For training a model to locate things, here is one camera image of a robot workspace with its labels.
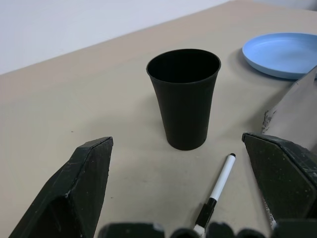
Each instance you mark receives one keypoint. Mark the grey rectangular block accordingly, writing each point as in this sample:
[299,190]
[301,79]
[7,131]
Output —
[297,111]

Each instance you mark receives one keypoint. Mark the light blue plate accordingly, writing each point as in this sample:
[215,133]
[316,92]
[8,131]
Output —
[277,54]

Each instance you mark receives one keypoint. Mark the black plastic cup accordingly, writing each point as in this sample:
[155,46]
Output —
[184,111]

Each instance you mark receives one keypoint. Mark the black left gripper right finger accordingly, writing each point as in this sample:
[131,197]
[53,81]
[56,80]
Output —
[284,178]

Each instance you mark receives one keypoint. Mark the white marker with black cap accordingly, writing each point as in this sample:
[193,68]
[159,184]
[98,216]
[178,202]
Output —
[224,176]

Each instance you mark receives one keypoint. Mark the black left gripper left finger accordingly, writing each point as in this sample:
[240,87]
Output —
[74,188]

